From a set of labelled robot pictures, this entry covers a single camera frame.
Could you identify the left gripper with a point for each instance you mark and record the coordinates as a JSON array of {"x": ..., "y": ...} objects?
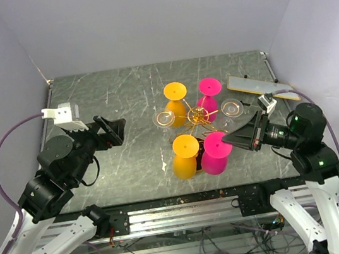
[{"x": 114, "y": 128}]

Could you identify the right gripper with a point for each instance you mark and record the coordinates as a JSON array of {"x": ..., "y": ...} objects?
[{"x": 250, "y": 134}]

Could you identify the clear wine glass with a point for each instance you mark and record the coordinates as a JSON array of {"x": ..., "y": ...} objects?
[
  {"x": 164, "y": 119},
  {"x": 230, "y": 110}
]

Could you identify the magenta wine glass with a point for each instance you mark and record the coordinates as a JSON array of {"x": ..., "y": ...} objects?
[
  {"x": 210, "y": 88},
  {"x": 216, "y": 153}
]

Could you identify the orange wine glass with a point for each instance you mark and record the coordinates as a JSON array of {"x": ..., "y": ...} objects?
[
  {"x": 186, "y": 149},
  {"x": 175, "y": 92}
]

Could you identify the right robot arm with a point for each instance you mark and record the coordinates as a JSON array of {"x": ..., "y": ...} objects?
[{"x": 317, "y": 164}]

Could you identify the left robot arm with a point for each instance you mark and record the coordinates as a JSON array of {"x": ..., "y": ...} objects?
[{"x": 63, "y": 161}]

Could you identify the yellow rimmed white board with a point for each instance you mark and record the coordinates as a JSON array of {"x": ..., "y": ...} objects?
[{"x": 258, "y": 87}]

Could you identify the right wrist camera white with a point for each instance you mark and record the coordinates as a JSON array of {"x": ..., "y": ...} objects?
[{"x": 267, "y": 103}]

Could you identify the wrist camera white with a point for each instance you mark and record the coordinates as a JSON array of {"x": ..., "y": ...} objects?
[
  {"x": 65, "y": 116},
  {"x": 267, "y": 103}
]

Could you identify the gold wire glass rack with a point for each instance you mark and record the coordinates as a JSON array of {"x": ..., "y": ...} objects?
[{"x": 198, "y": 126}]

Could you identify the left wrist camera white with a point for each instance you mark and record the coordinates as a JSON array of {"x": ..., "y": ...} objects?
[{"x": 65, "y": 116}]

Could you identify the aluminium frame rail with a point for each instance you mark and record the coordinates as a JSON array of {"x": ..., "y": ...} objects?
[{"x": 163, "y": 219}]

